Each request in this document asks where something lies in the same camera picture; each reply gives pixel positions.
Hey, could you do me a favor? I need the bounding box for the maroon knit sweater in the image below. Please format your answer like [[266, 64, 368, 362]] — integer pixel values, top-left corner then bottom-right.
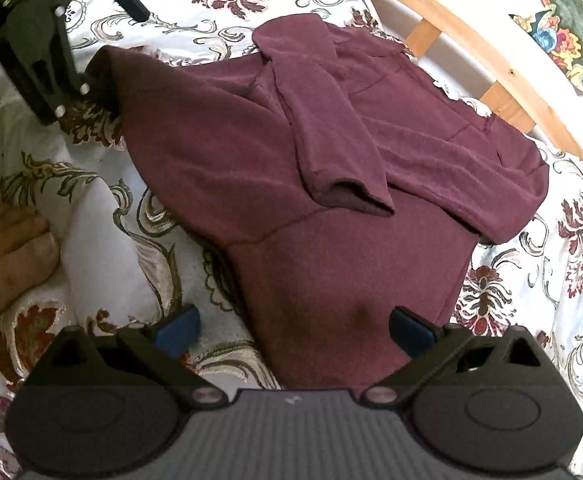
[[109, 14, 549, 389]]

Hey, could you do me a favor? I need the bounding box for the floral white satin bedspread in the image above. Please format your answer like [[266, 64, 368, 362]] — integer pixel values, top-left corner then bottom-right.
[[0, 0, 583, 479]]

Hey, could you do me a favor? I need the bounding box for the person's bare foot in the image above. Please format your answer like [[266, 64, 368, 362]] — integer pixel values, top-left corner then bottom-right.
[[0, 200, 60, 314]]

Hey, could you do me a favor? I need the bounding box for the wooden bed headboard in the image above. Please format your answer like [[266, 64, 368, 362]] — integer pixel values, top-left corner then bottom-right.
[[395, 0, 583, 159]]

